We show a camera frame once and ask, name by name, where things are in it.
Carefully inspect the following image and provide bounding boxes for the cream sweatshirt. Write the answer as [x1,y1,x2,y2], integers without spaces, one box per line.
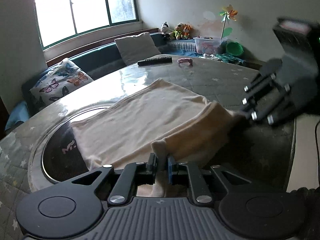
[71,79,242,197]

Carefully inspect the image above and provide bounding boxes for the black induction cooktop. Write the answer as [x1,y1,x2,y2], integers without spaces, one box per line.
[41,107,107,184]

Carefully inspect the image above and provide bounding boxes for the window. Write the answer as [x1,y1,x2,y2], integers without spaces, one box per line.
[34,0,138,49]

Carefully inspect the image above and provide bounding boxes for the clear plastic box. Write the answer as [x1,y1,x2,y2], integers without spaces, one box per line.
[194,37,222,55]

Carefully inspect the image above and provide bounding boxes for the orange plush toy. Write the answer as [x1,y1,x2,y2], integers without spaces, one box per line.
[183,24,192,40]

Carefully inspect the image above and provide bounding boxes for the black white plush toy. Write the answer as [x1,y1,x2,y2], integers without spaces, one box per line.
[160,21,170,40]

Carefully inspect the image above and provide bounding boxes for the pink hair tie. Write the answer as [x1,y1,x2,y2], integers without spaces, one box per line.
[177,57,194,68]

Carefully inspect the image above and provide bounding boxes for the black remote control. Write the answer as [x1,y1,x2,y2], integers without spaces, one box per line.
[137,56,172,67]

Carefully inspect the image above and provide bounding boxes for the paper pinwheel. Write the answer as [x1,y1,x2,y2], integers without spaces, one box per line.
[219,4,238,39]

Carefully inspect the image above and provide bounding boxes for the crumpled clothes on sofa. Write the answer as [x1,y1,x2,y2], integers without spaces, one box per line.
[199,53,245,66]

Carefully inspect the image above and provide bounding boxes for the teal sofa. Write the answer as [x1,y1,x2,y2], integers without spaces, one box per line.
[4,31,201,131]

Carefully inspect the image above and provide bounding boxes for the grey pillow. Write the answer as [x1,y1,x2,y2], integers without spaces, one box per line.
[115,32,161,66]

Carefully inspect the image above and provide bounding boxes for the butterfly pillow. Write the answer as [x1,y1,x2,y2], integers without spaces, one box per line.
[30,58,93,111]

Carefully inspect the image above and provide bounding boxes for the green bowl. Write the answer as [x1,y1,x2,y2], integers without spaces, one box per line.
[226,41,244,57]

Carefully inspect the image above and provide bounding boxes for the yellow plush toy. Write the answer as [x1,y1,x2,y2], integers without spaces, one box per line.
[171,23,185,40]

